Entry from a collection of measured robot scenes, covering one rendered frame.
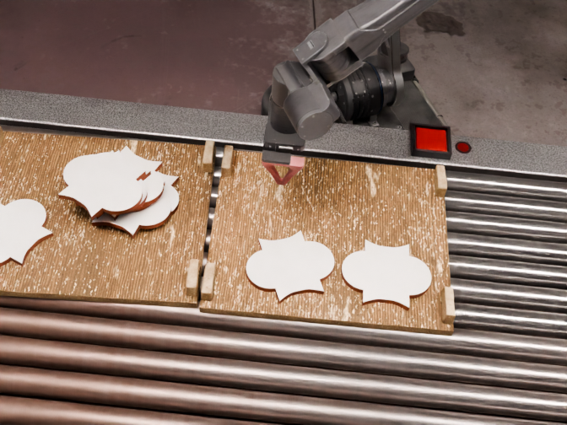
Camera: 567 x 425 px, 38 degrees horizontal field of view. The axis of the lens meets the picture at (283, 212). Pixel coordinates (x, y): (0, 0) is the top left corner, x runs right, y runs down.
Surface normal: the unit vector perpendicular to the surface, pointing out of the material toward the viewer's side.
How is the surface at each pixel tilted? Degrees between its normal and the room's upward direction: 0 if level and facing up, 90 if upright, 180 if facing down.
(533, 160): 0
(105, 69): 0
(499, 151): 0
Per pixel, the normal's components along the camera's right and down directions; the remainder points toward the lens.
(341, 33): -0.47, -0.33
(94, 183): 0.06, -0.62
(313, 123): 0.38, 0.73
